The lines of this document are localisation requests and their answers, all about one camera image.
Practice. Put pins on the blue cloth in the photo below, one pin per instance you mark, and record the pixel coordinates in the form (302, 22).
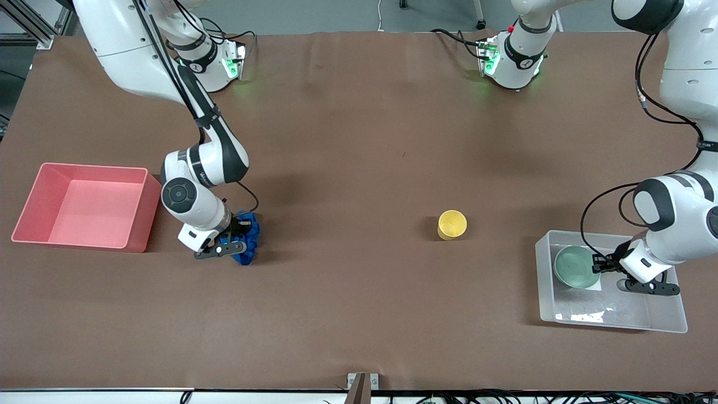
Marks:
(252, 247)

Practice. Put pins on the green ceramic bowl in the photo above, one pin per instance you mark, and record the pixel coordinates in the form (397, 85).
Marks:
(573, 266)

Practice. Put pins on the yellow plastic cup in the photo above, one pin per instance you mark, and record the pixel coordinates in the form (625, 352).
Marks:
(452, 223)

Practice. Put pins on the clear plastic storage box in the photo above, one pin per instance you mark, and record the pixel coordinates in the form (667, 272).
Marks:
(611, 314)

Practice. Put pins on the white square label sticker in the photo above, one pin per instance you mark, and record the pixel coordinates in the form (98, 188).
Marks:
(594, 285)

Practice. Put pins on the pink plastic bin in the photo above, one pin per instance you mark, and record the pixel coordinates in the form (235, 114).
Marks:
(84, 207)

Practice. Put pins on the brown table cover sheet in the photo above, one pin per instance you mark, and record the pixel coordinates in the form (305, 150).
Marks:
(359, 157)

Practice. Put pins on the metal table edge bracket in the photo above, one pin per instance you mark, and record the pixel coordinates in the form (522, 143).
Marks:
(362, 387)

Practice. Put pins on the aluminium frame profile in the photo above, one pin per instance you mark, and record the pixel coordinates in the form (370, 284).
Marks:
(31, 25)

